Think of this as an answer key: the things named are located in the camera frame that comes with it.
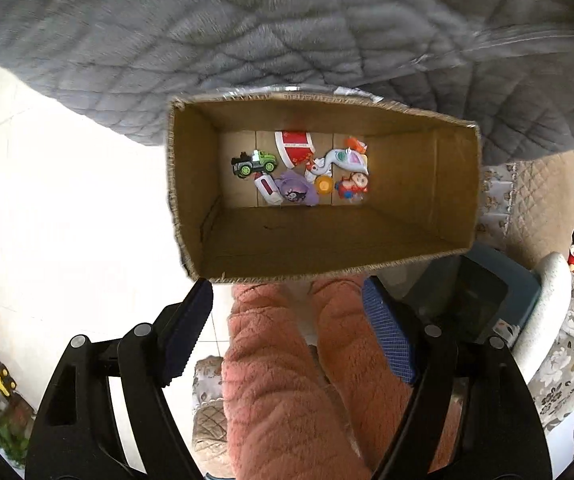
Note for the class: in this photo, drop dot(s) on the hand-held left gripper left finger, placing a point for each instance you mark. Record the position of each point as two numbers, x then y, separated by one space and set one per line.
187 330

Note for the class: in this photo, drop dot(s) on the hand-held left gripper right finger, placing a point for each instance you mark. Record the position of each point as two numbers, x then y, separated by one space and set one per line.
387 330

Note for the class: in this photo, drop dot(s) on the cardboard box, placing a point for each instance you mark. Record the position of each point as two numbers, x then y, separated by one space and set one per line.
317 250

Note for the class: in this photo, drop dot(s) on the red toy figure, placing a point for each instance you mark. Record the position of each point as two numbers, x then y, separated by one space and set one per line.
354 185

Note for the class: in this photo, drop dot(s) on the orange round lid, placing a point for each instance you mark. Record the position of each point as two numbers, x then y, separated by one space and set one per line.
323 184

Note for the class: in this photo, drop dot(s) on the small white red bottle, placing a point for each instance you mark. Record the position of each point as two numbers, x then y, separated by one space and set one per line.
266 187

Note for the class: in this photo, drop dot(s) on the purple plush toy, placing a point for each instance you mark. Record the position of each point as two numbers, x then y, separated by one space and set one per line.
294 192

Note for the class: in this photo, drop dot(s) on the green toy truck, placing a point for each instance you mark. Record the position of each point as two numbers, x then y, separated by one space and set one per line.
254 162

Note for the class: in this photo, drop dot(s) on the small orange toy piece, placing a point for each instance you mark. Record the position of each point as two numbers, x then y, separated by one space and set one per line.
357 145

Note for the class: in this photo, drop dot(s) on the red paper packet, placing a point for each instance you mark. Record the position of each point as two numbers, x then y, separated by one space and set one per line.
294 147

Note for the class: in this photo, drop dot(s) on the beige quilted sofa cover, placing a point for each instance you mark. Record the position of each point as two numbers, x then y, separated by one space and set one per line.
532 200

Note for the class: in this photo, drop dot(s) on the floral quilted stool cushion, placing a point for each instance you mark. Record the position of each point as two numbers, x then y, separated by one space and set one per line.
207 410

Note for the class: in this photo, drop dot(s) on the person's pink fleece legs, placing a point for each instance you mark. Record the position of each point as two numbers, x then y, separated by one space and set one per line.
277 385

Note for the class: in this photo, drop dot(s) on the blue grey bin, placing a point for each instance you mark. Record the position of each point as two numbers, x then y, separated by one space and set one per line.
487 295

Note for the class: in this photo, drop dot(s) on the floral sofa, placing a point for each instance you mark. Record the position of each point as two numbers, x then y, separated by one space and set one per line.
562 385

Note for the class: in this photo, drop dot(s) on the green leafy plant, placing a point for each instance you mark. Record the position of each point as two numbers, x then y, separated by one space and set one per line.
2 430

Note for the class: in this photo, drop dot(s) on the grey quilted table cloth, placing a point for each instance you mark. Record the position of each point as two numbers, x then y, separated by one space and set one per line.
217 35

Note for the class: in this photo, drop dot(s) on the white curved chair frame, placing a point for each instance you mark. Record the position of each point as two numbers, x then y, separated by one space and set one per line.
549 285

